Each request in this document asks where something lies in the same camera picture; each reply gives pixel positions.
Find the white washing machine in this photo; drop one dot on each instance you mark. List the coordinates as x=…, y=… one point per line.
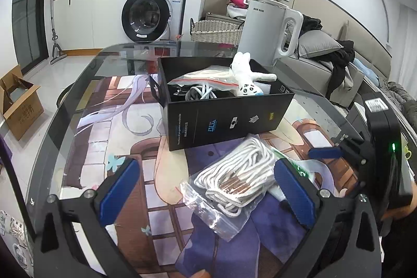
x=152, y=20

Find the grey pillow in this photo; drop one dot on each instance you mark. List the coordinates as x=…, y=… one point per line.
x=316, y=43

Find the pink clothing pile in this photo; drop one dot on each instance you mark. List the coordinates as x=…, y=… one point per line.
x=237, y=9

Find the white electric kettle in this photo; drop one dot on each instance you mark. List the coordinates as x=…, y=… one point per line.
x=270, y=31

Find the green white medicine packet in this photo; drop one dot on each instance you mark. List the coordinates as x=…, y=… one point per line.
x=317, y=172

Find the grey sofa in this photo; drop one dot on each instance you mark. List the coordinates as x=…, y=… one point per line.
x=372, y=64

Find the white wicker basket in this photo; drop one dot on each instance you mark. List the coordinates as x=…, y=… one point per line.
x=216, y=31

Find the bag of white rope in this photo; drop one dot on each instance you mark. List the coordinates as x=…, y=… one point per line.
x=225, y=193

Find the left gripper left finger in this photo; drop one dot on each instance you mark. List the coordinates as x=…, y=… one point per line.
x=115, y=190

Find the anime print table mat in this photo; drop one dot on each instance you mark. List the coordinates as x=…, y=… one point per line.
x=189, y=209

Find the white kitchen cabinet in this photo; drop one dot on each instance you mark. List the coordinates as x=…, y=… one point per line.
x=87, y=24

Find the black clothing on sofa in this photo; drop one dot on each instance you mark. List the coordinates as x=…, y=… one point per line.
x=338, y=60

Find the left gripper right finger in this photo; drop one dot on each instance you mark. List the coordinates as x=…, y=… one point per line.
x=299, y=192

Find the dark glass door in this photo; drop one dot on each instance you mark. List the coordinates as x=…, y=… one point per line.
x=28, y=25

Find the black cardboard box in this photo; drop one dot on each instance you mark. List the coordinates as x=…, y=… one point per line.
x=195, y=123

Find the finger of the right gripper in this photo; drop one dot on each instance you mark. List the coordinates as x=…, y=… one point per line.
x=325, y=153

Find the right hand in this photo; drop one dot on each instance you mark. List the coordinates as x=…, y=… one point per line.
x=402, y=207

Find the white plush bunny toy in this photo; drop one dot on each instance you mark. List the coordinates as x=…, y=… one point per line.
x=246, y=78

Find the open cardboard box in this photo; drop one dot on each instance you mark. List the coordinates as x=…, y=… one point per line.
x=20, y=103

